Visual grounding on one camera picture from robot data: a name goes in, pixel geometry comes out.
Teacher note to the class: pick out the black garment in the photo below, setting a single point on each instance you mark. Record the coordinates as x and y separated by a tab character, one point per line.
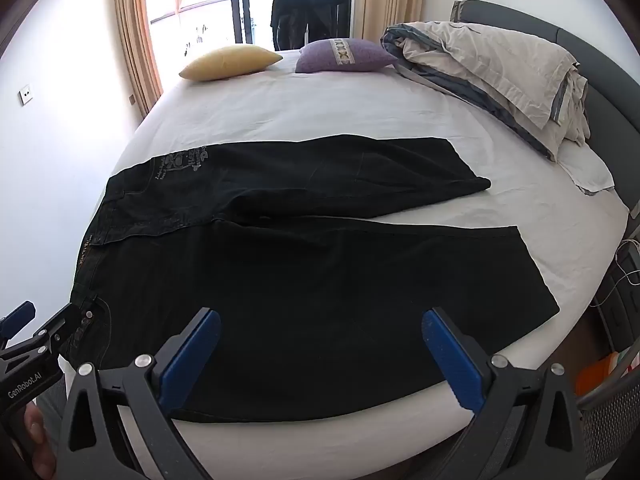
305	10

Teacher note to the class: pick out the bed with white sheet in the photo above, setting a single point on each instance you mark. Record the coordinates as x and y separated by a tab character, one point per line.
325	105

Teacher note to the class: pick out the silver wall socket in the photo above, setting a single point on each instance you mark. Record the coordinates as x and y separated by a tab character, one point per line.
25	96

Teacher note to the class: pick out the dark nightstand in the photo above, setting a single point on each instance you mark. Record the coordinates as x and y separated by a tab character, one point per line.
622	310

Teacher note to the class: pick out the grey padded headboard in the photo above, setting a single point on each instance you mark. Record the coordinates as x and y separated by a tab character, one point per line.
610	80

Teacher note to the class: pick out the black sliding door frame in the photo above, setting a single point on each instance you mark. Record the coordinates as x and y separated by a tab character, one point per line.
239	0

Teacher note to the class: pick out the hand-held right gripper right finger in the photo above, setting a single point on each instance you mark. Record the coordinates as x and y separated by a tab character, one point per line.
452	360

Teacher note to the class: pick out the orange packet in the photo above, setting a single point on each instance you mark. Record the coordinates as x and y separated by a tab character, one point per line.
595	375

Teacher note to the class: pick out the black pants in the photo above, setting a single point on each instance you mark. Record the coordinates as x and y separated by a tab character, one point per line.
300	270

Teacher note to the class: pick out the white pillow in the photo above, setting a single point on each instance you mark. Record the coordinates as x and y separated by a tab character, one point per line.
585	170

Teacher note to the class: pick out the person's left hand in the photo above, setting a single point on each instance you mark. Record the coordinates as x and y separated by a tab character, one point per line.
39	435

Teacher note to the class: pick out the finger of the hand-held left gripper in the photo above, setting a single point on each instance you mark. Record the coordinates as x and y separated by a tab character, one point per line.
65	322
17	317

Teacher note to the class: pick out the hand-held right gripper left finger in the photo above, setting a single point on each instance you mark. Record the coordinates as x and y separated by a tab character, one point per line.
192	355

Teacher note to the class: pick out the balcony railing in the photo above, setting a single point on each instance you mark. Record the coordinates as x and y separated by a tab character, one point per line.
200	4

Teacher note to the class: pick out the beige and grey quilt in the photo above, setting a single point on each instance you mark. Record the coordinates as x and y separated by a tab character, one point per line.
500	65

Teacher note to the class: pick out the metal mesh basket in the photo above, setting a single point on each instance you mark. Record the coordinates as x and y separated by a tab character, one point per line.
610	425

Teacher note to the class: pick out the purple patterned pillow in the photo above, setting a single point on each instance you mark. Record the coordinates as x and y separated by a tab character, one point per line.
315	57

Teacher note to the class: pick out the yellow pillow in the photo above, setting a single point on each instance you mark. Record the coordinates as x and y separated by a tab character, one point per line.
230	61

